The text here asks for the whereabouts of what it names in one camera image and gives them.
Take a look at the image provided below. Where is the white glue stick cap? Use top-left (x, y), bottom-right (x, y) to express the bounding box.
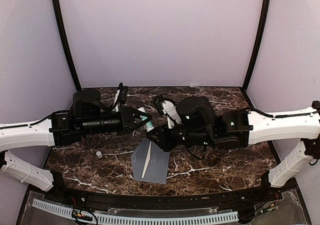
top-left (96, 151), bottom-right (103, 159)

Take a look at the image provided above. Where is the black left frame post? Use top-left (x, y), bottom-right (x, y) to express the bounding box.
top-left (52, 0), bottom-right (82, 92)

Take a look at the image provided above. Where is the black frame post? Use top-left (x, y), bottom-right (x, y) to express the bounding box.
top-left (241, 0), bottom-right (270, 94)
top-left (52, 0), bottom-right (82, 92)

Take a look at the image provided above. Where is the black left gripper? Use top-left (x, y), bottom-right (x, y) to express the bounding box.
top-left (81, 105), bottom-right (153, 136)

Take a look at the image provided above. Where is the grey paper envelope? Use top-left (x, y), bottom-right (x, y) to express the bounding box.
top-left (131, 138), bottom-right (170, 185)

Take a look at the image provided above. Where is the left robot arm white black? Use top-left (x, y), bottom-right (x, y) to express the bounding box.
top-left (0, 85), bottom-right (152, 203)

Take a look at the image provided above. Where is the white slotted cable duct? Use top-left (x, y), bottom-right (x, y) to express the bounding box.
top-left (32, 199), bottom-right (239, 225)

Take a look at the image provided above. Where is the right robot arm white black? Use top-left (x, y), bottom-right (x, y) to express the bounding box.
top-left (146, 95), bottom-right (320, 202)

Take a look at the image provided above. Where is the beige letter sheet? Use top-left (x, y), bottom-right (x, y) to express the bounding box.
top-left (141, 141), bottom-right (152, 179)

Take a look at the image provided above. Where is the green white glue stick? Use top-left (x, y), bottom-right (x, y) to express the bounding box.
top-left (137, 106), bottom-right (155, 134)

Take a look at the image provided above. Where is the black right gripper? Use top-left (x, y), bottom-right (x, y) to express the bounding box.
top-left (145, 121), bottom-right (214, 152)

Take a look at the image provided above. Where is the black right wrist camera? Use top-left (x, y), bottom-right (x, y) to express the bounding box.
top-left (152, 94), bottom-right (165, 116)

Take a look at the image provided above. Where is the black right frame post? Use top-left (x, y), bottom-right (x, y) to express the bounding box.
top-left (241, 0), bottom-right (270, 94)

